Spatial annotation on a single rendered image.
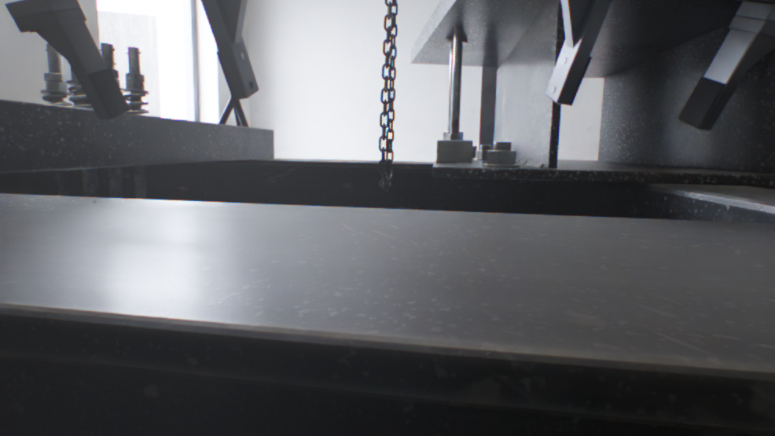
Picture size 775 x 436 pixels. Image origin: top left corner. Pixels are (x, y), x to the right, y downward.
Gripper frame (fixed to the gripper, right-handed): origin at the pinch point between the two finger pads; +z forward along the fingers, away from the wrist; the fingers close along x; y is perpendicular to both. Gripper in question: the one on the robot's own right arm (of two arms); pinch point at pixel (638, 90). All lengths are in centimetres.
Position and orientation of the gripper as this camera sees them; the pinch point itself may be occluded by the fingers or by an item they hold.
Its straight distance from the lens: 40.5
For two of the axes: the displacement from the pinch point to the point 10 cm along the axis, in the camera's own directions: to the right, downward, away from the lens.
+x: 9.8, 1.3, 1.2
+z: -1.8, 8.6, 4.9
